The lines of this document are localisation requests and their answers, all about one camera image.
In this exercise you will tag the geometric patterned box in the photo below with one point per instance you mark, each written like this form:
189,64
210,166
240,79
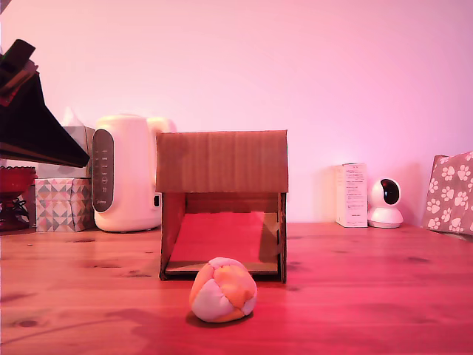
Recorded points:
63,203

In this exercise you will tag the small white round camera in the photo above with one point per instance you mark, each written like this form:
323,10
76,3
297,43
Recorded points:
386,203

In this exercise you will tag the orange and white footbag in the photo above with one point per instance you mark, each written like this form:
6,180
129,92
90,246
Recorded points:
221,292

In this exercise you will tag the red footed bowl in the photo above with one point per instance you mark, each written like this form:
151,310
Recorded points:
11,181

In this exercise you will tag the white printed carton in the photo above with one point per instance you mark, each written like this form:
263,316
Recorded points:
353,196

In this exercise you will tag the paw print bag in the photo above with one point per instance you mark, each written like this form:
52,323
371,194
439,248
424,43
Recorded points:
451,192

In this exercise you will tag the white electric kettle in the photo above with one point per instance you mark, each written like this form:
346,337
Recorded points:
129,177

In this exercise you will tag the cardboard dice tower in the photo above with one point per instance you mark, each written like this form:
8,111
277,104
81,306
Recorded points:
221,162

